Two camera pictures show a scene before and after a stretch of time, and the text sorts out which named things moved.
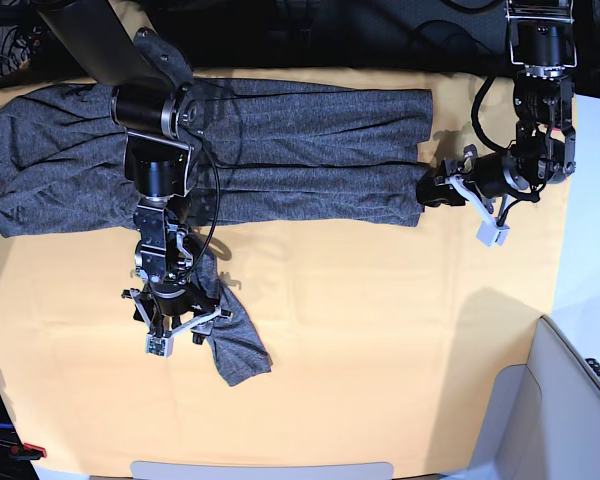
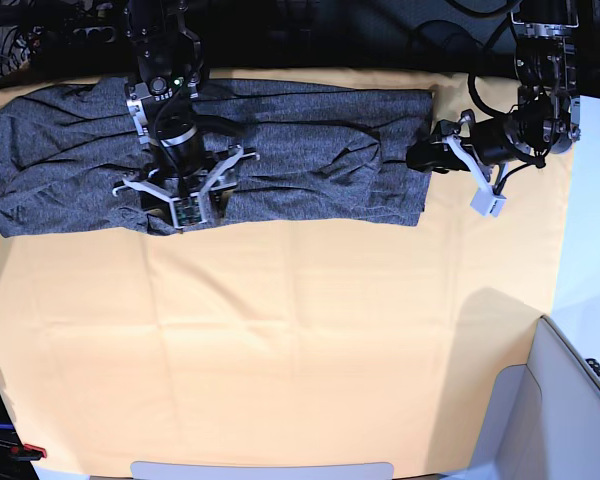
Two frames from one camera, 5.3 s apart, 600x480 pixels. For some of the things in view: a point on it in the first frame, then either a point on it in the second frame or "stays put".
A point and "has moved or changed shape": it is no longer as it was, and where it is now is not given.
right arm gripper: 493,179 to 482,146
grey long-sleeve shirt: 262,153 has moved or changed shape
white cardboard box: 553,418 stays put
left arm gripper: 175,306 to 182,186
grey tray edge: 173,470 stays put
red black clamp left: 27,451 stays put
